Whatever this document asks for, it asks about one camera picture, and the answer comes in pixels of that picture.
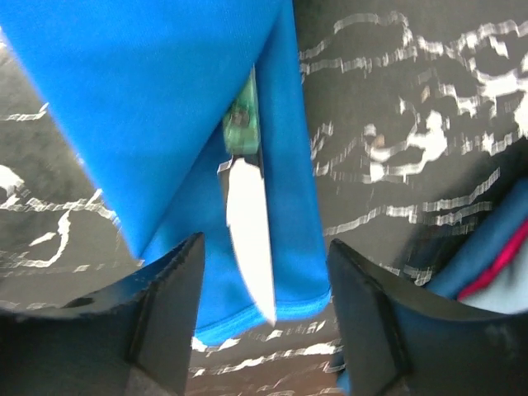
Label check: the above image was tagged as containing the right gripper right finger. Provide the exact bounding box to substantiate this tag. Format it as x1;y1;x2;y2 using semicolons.
328;239;527;395

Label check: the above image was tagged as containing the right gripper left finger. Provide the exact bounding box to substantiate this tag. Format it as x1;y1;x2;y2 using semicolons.
1;233;205;395

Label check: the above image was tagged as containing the knife with green handle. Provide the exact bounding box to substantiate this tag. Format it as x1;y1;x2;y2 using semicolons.
217;69;276;325

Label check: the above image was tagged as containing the blue cloth napkin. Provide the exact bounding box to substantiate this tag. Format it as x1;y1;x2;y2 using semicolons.
1;1;331;346

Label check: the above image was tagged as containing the grey folded napkin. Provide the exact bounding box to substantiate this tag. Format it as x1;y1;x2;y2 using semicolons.
426;179;527;314

